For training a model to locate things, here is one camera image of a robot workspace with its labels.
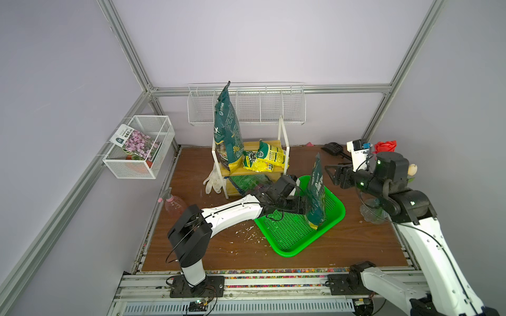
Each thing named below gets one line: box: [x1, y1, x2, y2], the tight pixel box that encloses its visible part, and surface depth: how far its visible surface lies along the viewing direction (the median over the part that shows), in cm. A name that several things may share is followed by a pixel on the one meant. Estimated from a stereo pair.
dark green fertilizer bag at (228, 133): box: [214, 80, 245, 172], surface depth 71 cm
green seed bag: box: [227, 173, 274, 196], surface depth 95 cm
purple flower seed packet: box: [109, 123, 163, 161], surface depth 74 cm
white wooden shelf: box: [211, 115, 290, 200], surface depth 84 cm
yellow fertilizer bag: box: [242, 140, 290, 172], surface depth 84 cm
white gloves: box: [202, 162, 223, 195], surface depth 105 cm
